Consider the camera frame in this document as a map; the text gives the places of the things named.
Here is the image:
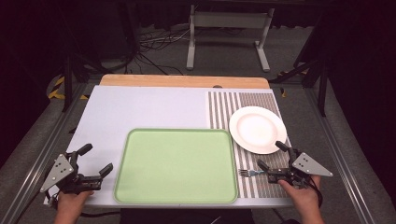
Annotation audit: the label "bundle of floor cables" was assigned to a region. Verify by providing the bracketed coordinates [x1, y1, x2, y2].
[135, 26, 191, 77]

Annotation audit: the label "person's dark clothing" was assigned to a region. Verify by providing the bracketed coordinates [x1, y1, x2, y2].
[119, 207, 257, 224]

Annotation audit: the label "light green tray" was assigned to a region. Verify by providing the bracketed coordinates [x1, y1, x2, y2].
[112, 128, 240, 205]

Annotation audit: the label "white table cover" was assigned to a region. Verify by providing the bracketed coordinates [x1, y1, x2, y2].
[43, 85, 294, 209]

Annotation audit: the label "fork with blue handle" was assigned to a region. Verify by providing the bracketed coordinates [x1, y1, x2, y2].
[238, 168, 266, 178]

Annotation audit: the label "dark stand leg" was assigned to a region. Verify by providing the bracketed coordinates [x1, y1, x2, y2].
[317, 55, 329, 118]
[61, 55, 75, 114]

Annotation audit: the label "aluminium frame rail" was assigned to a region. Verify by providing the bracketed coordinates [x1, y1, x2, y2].
[0, 81, 92, 224]
[303, 86, 376, 224]

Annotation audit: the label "person's right hand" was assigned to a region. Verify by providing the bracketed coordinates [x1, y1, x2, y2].
[277, 175, 322, 215]

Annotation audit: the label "grey metal stand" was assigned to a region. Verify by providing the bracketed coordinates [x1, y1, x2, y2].
[185, 4, 276, 74]

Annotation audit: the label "wooden table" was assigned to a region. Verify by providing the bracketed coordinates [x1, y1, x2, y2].
[98, 74, 271, 91]

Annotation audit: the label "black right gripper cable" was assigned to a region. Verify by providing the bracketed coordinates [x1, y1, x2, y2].
[309, 175, 325, 209]

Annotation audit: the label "yellow black floor tape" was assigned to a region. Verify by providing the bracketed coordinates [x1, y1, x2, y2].
[47, 76, 91, 102]

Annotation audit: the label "striped placemat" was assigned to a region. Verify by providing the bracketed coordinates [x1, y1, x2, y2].
[207, 91, 294, 200]

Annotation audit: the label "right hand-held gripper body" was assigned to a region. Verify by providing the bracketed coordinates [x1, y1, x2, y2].
[267, 147, 334, 189]

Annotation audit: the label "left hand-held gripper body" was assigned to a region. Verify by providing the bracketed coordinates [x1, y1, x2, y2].
[39, 150, 106, 196]

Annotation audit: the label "person's left hand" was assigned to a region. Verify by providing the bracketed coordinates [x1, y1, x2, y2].
[55, 189, 94, 217]

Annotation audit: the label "white round plate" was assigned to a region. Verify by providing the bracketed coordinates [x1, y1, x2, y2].
[228, 105, 288, 156]

